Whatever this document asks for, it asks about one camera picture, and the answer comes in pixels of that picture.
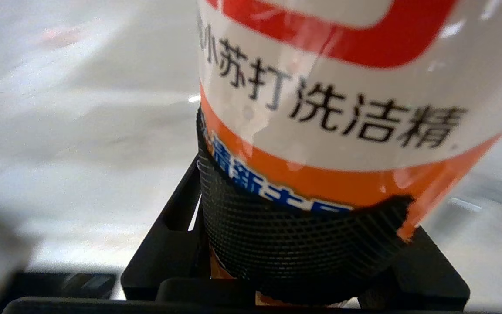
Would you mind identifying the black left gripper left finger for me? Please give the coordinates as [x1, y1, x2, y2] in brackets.
[120, 109, 308, 306]

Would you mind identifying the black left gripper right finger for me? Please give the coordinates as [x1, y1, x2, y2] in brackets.
[308, 196, 469, 306]

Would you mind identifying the orange label dish soap bottle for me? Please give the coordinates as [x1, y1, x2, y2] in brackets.
[197, 0, 502, 280]

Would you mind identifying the black glass cooktop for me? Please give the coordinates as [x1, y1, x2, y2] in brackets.
[11, 273, 120, 300]

